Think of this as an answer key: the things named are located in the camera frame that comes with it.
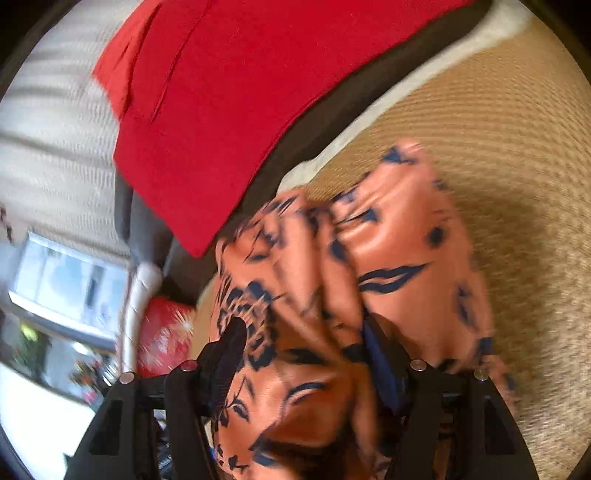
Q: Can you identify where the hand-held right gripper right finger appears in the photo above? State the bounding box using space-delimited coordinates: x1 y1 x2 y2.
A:
362 318 541 480

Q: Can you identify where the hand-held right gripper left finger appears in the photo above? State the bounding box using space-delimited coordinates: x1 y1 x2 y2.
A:
65 316 247 480

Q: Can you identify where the orange floral garment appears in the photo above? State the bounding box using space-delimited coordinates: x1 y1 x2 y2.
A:
210 138 518 480

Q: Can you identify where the red gift box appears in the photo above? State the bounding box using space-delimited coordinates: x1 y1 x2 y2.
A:
136 295 197 379

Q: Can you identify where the white folded quilt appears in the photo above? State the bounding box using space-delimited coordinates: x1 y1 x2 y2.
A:
117 263 164 374

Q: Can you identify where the brown leather sofa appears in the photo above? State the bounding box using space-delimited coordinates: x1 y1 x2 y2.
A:
113 0 495 305

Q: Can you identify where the standing air conditioner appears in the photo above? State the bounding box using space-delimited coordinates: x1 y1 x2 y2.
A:
9 231 132 328

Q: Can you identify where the woven straw seat mat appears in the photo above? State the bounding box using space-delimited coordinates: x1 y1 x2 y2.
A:
194 18 591 480

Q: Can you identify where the red blanket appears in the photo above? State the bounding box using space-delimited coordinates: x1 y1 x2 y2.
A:
92 0 481 259

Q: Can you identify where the beige dotted curtain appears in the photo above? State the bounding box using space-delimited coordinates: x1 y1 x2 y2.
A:
0 18 134 259

